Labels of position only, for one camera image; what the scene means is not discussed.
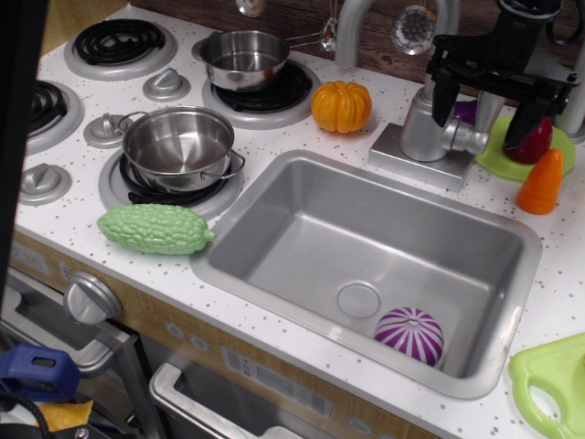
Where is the silver stove knob middle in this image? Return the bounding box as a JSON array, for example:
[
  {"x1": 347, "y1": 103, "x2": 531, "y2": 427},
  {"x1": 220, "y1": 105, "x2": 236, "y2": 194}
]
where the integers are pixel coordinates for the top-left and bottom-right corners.
[{"x1": 83, "y1": 112, "x2": 133, "y2": 149}]

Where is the rear right stove burner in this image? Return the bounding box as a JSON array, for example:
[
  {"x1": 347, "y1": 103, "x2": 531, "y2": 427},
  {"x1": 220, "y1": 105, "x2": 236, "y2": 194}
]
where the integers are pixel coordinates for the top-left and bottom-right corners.
[{"x1": 202, "y1": 60, "x2": 321, "y2": 131}]

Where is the rear left stove burner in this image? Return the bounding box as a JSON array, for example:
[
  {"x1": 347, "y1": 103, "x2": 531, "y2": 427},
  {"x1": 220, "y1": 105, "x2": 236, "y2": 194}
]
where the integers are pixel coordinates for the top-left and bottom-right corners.
[{"x1": 64, "y1": 18, "x2": 177, "y2": 81}]

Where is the white vertical post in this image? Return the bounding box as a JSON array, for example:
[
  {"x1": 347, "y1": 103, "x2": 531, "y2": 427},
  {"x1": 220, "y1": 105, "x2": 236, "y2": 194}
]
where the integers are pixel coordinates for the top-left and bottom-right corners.
[{"x1": 553, "y1": 45, "x2": 585, "y2": 143}]

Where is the grey toy sink basin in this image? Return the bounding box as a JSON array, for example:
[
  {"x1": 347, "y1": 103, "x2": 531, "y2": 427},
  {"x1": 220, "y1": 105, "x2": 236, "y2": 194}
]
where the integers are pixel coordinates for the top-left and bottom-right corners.
[{"x1": 190, "y1": 151, "x2": 542, "y2": 399}]

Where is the silver oven knob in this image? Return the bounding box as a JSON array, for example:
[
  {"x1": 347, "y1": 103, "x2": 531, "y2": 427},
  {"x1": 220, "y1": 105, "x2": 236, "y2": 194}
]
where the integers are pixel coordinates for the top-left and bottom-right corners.
[{"x1": 63, "y1": 271, "x2": 123, "y2": 326}]

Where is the orange toy pumpkin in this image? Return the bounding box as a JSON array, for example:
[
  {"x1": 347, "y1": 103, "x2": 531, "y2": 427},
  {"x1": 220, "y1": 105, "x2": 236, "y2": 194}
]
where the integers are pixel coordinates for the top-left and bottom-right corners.
[{"x1": 311, "y1": 80, "x2": 372, "y2": 134}]

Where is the stove burner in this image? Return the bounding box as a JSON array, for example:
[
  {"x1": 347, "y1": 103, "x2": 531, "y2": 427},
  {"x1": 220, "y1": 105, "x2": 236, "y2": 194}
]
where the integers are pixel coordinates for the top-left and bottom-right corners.
[
  {"x1": 25, "y1": 80, "x2": 84, "y2": 155},
  {"x1": 64, "y1": 18, "x2": 177, "y2": 81},
  {"x1": 202, "y1": 60, "x2": 321, "y2": 131},
  {"x1": 98, "y1": 150, "x2": 244, "y2": 220}
]

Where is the hanging silver spoon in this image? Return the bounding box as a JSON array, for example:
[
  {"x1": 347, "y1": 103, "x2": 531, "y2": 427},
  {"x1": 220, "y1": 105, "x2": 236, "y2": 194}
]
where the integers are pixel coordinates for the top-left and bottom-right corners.
[{"x1": 235, "y1": 0, "x2": 266, "y2": 17}]

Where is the front steel pot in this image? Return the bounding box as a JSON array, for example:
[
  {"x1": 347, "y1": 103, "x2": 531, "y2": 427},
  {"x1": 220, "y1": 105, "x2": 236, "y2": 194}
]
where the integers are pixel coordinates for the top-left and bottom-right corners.
[{"x1": 122, "y1": 106, "x2": 245, "y2": 194}]

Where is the purple toy eggplant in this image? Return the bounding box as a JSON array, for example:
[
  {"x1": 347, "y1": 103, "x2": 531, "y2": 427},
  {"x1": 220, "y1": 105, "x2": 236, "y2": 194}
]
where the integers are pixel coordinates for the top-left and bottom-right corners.
[{"x1": 453, "y1": 100, "x2": 478, "y2": 125}]

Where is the green plastic cutting board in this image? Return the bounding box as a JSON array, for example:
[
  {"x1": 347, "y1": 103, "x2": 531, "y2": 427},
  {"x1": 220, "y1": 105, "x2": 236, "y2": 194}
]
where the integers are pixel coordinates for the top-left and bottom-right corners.
[{"x1": 508, "y1": 334, "x2": 584, "y2": 438}]

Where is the silver faucet lever handle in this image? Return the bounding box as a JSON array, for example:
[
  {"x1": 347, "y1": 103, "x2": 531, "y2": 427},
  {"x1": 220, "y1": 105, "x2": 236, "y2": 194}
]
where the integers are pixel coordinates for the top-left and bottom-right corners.
[{"x1": 473, "y1": 91, "x2": 505, "y2": 134}]

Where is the dark red toy pepper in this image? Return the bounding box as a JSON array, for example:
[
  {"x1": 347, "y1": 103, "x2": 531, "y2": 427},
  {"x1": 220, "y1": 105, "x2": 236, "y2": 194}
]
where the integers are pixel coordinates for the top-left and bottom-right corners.
[{"x1": 503, "y1": 117, "x2": 553, "y2": 165}]

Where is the front right stove burner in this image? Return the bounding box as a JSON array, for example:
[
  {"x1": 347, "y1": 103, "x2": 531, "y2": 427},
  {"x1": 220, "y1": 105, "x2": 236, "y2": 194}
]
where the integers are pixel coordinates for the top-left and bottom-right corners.
[{"x1": 98, "y1": 150, "x2": 244, "y2": 220}]

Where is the green toy bitter melon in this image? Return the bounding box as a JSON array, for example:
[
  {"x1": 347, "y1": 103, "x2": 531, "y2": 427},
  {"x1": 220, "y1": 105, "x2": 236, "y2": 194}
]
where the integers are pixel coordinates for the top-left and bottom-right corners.
[{"x1": 97, "y1": 204, "x2": 217, "y2": 255}]

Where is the light green plate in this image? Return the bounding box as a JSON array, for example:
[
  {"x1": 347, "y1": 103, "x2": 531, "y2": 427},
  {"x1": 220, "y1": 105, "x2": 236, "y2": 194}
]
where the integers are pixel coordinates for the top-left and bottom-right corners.
[{"x1": 475, "y1": 115, "x2": 576, "y2": 182}]

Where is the black foreground post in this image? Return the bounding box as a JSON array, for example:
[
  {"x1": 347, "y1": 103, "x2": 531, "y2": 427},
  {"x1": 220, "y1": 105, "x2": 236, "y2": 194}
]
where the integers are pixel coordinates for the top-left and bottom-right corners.
[{"x1": 0, "y1": 0, "x2": 51, "y2": 316}]

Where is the steel pot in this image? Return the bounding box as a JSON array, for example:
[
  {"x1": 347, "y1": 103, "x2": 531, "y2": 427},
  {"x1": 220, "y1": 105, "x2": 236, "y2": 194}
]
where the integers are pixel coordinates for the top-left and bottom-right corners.
[
  {"x1": 191, "y1": 30, "x2": 290, "y2": 92},
  {"x1": 122, "y1": 106, "x2": 245, "y2": 194}
]

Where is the rear steel pot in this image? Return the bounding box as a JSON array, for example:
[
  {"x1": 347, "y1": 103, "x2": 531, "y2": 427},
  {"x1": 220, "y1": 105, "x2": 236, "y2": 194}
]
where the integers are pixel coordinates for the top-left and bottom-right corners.
[{"x1": 191, "y1": 30, "x2": 290, "y2": 92}]

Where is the orange toy carrot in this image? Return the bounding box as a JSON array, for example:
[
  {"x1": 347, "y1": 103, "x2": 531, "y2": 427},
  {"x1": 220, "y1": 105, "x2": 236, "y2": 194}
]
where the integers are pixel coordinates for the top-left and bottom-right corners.
[{"x1": 516, "y1": 149, "x2": 564, "y2": 215}]

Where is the silver stove knob rear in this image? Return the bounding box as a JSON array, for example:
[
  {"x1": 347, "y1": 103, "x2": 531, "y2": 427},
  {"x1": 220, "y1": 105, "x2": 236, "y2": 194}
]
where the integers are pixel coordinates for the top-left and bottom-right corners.
[{"x1": 143, "y1": 68, "x2": 191, "y2": 102}]

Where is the hanging slotted spoon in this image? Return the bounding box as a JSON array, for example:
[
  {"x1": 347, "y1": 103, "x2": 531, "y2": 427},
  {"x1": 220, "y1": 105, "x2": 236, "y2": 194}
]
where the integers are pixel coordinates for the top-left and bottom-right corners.
[{"x1": 390, "y1": 5, "x2": 435, "y2": 56}]

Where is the blue clamp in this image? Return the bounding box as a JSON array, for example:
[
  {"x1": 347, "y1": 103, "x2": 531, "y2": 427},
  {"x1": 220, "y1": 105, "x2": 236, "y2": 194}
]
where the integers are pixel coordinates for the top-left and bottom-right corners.
[{"x1": 1, "y1": 344, "x2": 80, "y2": 402}]

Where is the silver toy faucet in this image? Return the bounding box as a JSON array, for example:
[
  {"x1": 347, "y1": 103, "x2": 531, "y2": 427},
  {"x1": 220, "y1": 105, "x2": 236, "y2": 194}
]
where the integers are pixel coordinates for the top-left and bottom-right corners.
[{"x1": 335, "y1": 1, "x2": 474, "y2": 192}]

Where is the silver stove knob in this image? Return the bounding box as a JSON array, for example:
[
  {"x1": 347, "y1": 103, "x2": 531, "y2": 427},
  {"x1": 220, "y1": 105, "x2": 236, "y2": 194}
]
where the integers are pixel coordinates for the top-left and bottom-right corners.
[
  {"x1": 83, "y1": 112, "x2": 133, "y2": 149},
  {"x1": 143, "y1": 68, "x2": 191, "y2": 102},
  {"x1": 18, "y1": 164, "x2": 72, "y2": 206}
]

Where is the silver dishwasher door handle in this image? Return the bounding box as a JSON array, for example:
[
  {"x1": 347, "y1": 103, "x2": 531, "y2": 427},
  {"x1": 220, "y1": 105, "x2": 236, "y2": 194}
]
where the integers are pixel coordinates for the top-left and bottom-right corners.
[{"x1": 149, "y1": 361, "x2": 293, "y2": 439}]

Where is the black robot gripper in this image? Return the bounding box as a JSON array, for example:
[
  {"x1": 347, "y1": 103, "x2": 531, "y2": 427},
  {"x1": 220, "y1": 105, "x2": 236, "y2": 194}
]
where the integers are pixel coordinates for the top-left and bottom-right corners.
[{"x1": 427, "y1": 8, "x2": 580, "y2": 150}]

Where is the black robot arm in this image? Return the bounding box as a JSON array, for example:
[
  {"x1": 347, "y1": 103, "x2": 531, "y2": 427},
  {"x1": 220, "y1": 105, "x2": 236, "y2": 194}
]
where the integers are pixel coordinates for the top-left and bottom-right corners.
[{"x1": 427, "y1": 1, "x2": 580, "y2": 149}]

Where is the purple white striped onion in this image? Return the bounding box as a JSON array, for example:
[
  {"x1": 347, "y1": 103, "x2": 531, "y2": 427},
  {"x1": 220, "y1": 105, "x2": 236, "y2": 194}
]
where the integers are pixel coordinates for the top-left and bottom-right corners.
[{"x1": 374, "y1": 306, "x2": 444, "y2": 367}]

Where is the front left stove burner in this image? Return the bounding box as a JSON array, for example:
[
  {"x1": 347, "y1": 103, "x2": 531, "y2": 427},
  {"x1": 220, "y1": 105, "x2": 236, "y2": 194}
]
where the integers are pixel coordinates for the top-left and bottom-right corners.
[{"x1": 25, "y1": 80, "x2": 84, "y2": 155}]

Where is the silver oven door handle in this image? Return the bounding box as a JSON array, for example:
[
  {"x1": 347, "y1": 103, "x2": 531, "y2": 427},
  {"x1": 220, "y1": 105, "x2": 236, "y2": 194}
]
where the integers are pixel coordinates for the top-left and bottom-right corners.
[{"x1": 1, "y1": 268, "x2": 141, "y2": 379}]

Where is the silver stove knob front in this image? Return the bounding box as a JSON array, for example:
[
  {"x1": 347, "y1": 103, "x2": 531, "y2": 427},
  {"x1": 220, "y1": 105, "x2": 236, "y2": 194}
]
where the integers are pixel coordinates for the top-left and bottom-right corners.
[{"x1": 18, "y1": 164, "x2": 72, "y2": 206}]

